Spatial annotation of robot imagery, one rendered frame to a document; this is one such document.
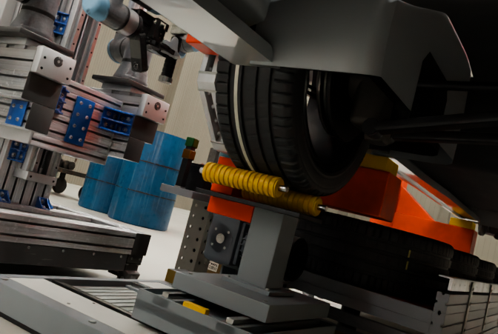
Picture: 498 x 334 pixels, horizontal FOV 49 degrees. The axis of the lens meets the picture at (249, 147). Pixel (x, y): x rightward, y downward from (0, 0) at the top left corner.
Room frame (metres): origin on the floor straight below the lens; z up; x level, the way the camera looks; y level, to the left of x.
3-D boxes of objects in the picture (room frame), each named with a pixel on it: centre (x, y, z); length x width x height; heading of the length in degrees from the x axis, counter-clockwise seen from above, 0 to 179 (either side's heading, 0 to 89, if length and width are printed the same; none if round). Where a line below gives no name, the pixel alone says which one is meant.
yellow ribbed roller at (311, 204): (1.59, -0.13, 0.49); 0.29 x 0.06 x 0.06; 58
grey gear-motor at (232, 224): (1.90, -0.15, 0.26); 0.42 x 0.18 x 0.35; 58
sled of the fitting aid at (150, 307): (1.56, -0.10, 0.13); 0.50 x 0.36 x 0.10; 148
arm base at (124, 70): (2.30, 0.56, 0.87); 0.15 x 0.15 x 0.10
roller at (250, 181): (1.53, 0.00, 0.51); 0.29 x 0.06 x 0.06; 58
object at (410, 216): (3.66, -1.34, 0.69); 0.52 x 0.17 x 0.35; 58
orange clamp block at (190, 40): (1.42, 0.18, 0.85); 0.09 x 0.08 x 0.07; 148
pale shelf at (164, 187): (2.39, 0.12, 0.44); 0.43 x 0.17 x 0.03; 148
